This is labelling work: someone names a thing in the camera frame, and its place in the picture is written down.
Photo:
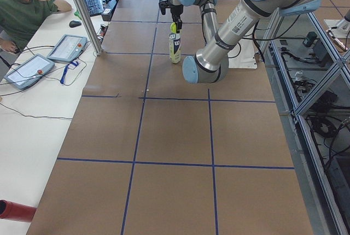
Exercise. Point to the teach pendant tablet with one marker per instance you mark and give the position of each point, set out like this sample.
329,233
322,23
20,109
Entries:
68,48
28,73

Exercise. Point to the black computer mouse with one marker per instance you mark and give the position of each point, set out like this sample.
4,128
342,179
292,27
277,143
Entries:
74,23

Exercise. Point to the aluminium frame post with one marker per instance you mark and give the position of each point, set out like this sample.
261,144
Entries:
89,27

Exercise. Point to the far teach pendant tablet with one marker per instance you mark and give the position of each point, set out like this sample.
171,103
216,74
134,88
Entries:
68,48

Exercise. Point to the yellow tennis ball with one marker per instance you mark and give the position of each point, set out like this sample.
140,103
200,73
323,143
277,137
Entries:
176,29

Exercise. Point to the red cylinder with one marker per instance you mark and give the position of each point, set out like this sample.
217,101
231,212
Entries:
17,212

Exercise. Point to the person in green shirt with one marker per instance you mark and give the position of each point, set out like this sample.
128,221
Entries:
21,19

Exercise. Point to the black keyboard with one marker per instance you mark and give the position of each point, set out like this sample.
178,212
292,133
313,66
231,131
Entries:
94,7

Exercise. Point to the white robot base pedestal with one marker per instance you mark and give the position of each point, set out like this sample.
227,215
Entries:
243,56

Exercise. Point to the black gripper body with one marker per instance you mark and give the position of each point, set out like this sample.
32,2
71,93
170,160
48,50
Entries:
175,10

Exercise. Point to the near teach pendant tablet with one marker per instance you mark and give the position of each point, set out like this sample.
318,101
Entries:
28,73

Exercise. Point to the clear tennis ball can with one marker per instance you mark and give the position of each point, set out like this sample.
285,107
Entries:
174,40

